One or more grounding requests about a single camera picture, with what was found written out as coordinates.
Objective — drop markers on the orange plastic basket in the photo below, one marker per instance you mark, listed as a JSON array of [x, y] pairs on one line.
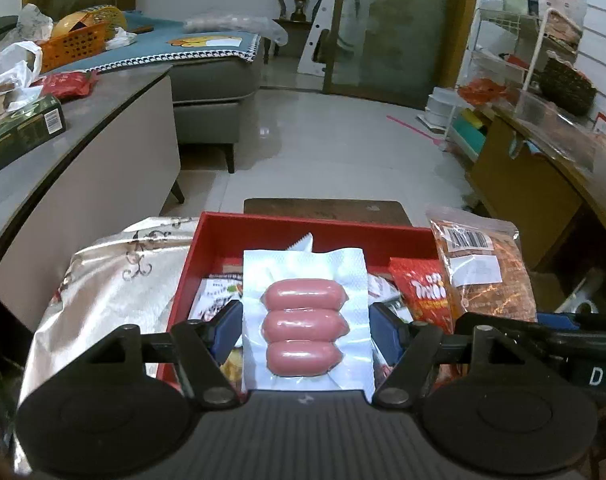
[[73, 47]]

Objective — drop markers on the white red print packet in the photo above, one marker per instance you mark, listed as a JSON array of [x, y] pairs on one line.
[[215, 295]]

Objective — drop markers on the white perforated board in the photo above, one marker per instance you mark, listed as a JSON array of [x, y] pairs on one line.
[[315, 45]]

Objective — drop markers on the white plastic bag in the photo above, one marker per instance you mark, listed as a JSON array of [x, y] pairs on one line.
[[8, 67]]

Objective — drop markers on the teal storage bin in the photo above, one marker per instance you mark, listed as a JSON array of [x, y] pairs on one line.
[[470, 132]]

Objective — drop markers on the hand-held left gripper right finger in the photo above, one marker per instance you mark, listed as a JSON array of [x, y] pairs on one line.
[[383, 330]]

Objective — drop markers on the red cardboard box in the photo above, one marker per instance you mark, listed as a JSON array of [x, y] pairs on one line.
[[223, 240]]

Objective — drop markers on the pink sausage packet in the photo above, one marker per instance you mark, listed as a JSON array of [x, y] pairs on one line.
[[303, 330]]

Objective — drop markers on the clear plastic bag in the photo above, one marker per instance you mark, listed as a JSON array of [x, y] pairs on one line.
[[233, 22]]

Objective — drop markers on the wooden cabinet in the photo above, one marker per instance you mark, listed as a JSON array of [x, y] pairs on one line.
[[523, 190]]

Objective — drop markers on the clear bag of red-brown snack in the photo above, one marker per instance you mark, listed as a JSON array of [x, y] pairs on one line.
[[493, 290]]

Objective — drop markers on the red gummy packet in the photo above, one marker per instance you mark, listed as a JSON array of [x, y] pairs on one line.
[[423, 290]]

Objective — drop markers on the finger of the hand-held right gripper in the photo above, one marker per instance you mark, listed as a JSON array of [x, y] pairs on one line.
[[523, 332], [558, 320]]

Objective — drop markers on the red snack bag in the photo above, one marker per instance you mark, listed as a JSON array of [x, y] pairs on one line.
[[68, 84]]

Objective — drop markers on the white storage drawers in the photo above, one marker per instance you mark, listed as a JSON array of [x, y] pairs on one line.
[[440, 107]]

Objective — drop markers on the grey top side table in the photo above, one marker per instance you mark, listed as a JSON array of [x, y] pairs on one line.
[[83, 160]]

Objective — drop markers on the teal sofa blanket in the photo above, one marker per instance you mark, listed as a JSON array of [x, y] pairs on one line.
[[183, 45]]

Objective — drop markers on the clear plastic cover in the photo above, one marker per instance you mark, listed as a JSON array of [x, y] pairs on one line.
[[558, 120]]

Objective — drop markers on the dark green box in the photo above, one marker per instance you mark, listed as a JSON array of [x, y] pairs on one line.
[[18, 135]]

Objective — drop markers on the glass sliding door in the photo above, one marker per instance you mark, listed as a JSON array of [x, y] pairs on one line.
[[398, 35]]

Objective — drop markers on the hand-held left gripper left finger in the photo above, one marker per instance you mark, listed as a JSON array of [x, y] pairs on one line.
[[228, 326]]

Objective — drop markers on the grey sofa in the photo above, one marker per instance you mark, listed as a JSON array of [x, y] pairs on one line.
[[208, 110]]

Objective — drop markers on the white wafer packet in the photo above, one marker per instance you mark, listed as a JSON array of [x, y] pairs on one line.
[[388, 300]]

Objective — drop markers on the dark wicker basket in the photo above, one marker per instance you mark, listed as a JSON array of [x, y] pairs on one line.
[[565, 87]]

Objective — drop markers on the yellow round object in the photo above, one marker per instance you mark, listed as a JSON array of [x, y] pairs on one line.
[[70, 22]]

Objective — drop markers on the yellow waffle packet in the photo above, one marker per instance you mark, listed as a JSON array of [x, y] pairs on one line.
[[231, 367]]

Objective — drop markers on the pink stick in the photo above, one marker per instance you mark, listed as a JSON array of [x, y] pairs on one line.
[[413, 130]]

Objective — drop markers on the orange red plastic bag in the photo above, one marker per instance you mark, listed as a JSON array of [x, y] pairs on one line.
[[483, 91]]

